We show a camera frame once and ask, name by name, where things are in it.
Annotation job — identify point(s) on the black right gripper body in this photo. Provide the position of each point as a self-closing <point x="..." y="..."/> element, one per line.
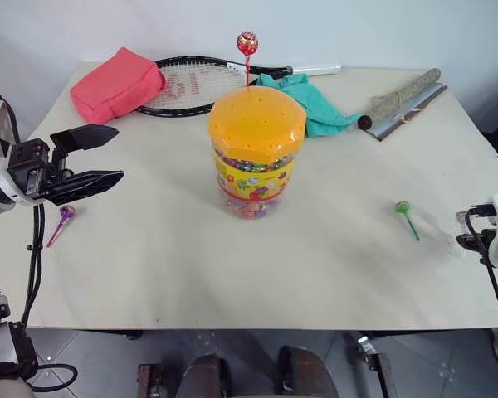
<point x="471" y="244"/>

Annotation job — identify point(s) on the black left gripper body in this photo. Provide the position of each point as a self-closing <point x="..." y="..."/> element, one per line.
<point x="27" y="163"/>

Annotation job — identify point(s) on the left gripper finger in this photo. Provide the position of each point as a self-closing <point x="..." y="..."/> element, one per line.
<point x="87" y="136"/>
<point x="89" y="184"/>

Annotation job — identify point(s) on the clear plastic lollipop jar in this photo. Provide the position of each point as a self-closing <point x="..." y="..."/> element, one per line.
<point x="253" y="182"/>

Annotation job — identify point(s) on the orange jar lid with holes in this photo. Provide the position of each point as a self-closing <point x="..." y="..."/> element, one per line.
<point x="255" y="118"/>

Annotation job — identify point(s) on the purple lollipop with pink stick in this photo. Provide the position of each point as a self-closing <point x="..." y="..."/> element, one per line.
<point x="67" y="212"/>

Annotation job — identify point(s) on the red fabric pouch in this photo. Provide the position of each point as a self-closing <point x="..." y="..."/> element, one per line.
<point x="116" y="85"/>

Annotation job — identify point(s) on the green lollipop with green stick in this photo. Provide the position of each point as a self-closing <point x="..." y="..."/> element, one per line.
<point x="402" y="207"/>

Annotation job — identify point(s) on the black tennis racket white grip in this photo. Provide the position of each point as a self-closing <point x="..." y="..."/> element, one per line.
<point x="199" y="85"/>

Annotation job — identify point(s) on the rolled beige mat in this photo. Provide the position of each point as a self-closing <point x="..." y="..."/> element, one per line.
<point x="402" y="94"/>

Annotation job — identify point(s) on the red lollipop with pink stick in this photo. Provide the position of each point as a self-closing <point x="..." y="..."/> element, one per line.
<point x="247" y="42"/>

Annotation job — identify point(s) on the dark rounded shape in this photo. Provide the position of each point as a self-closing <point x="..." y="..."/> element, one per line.
<point x="205" y="377"/>
<point x="307" y="373"/>

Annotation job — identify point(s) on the teal cloth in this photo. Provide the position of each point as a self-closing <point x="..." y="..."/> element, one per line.
<point x="315" y="105"/>

